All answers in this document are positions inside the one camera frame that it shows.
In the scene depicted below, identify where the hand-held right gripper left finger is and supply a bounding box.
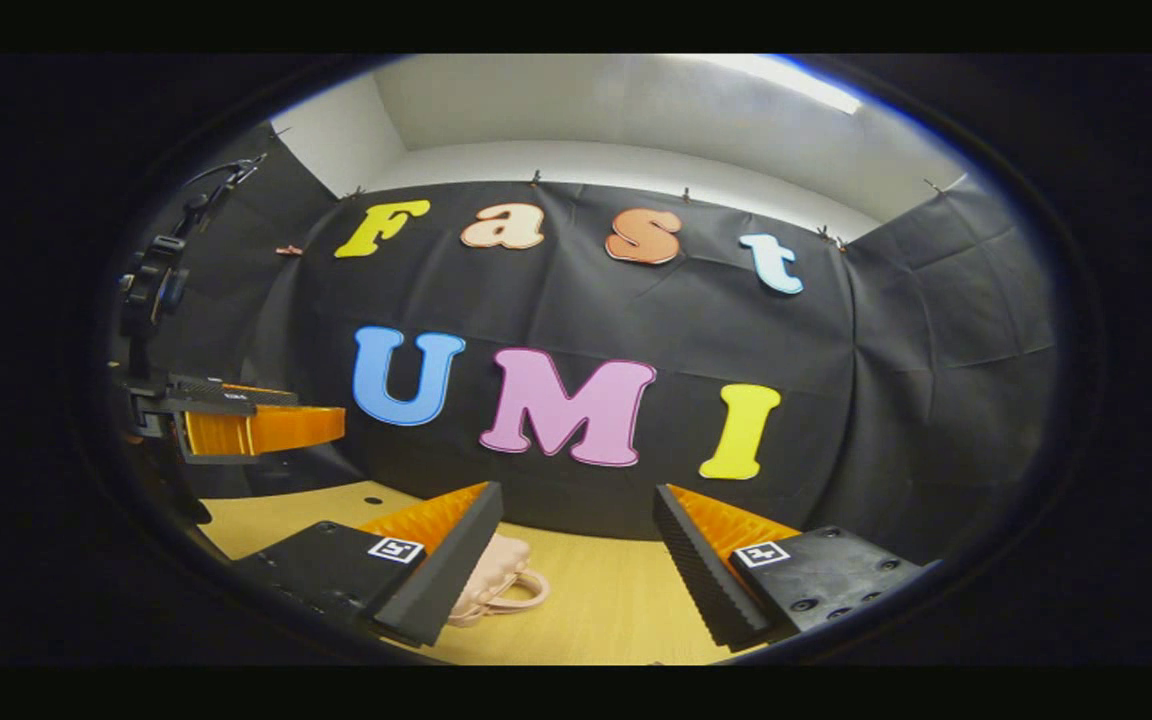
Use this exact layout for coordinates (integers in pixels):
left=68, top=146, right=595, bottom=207
left=233, top=481, right=504, bottom=647

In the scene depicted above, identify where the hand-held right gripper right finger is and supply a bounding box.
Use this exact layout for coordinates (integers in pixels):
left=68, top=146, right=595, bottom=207
left=653, top=484, right=937, bottom=651

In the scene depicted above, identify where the pink suitcase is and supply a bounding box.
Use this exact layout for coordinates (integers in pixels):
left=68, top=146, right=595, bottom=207
left=446, top=533, right=550, bottom=629

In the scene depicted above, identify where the black backdrop cloth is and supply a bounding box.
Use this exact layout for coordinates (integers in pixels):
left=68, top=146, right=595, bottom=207
left=116, top=120, right=1062, bottom=566

